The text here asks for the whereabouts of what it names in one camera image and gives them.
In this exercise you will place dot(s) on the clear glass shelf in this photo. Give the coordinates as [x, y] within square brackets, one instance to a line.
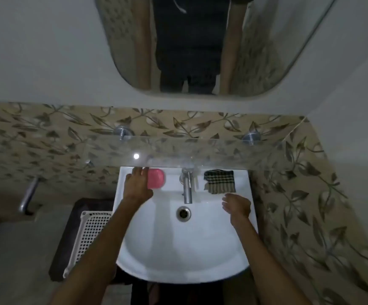
[187, 154]

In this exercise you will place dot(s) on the metal sink drain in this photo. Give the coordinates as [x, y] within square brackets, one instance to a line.
[183, 214]

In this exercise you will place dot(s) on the rounded wall mirror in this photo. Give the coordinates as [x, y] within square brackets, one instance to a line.
[266, 44]

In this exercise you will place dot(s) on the chrome shelf mount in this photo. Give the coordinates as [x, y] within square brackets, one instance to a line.
[122, 132]
[251, 137]

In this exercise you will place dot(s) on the checkered cleaning cloth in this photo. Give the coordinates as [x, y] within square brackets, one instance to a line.
[219, 181]

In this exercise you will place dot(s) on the chrome wall tap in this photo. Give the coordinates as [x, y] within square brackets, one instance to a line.
[28, 195]

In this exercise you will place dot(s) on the white plastic perforated basket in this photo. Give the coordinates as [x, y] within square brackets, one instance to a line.
[88, 238]

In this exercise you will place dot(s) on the person's right hand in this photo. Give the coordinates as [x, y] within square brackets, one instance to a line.
[238, 208]

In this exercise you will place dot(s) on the pink soap dish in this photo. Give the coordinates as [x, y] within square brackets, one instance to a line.
[157, 178]

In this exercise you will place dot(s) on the person's left forearm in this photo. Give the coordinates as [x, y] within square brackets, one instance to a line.
[107, 247]

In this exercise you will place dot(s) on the chrome basin faucet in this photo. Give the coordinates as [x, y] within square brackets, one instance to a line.
[187, 187]

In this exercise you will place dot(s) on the white wash basin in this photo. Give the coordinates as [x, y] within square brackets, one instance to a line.
[187, 250]

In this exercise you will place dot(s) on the dark stool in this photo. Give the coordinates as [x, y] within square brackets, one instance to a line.
[73, 225]

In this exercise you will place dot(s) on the person's right forearm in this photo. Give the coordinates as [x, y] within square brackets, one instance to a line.
[263, 263]

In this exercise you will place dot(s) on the person's left hand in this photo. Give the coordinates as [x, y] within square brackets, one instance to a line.
[136, 187]

